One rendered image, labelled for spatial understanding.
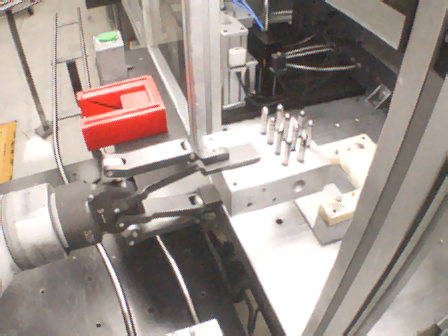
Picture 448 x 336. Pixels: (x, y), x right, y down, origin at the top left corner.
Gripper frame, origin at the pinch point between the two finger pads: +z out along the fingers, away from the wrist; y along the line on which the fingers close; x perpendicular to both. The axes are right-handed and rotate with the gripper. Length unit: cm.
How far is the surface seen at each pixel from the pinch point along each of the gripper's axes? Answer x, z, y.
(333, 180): 3.4, 19.5, -11.8
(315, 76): 32.3, 33.2, -11.4
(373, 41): 2.1, 19.1, 13.7
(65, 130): 164, -41, -104
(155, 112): 26.4, -4.1, -7.9
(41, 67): 257, -58, -104
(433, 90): -20.8, 1.2, 24.5
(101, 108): 36.2, -13.5, -10.8
